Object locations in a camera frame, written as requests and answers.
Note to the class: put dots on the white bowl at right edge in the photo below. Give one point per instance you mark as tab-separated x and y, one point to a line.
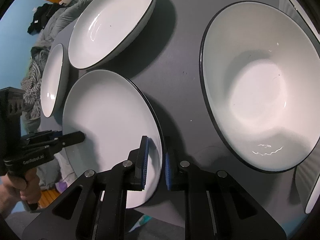
299	9

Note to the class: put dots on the white deep plate black rim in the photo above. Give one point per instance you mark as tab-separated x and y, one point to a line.
105	28

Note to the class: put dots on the striped grey white garment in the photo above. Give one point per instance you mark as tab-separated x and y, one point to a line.
31	84

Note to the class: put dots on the grey bed duvet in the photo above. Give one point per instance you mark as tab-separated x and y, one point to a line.
40	50

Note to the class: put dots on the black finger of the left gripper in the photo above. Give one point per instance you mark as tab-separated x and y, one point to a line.
72	138

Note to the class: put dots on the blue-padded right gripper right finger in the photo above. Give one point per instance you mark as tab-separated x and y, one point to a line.
216	205

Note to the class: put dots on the large white bowl black rim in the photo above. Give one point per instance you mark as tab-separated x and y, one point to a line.
259	75

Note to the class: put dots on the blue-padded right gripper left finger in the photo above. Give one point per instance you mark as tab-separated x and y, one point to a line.
94	206

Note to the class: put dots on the person's left hand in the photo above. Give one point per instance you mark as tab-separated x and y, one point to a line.
15	189

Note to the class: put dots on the small white plate left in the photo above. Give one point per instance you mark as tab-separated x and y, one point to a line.
54	80

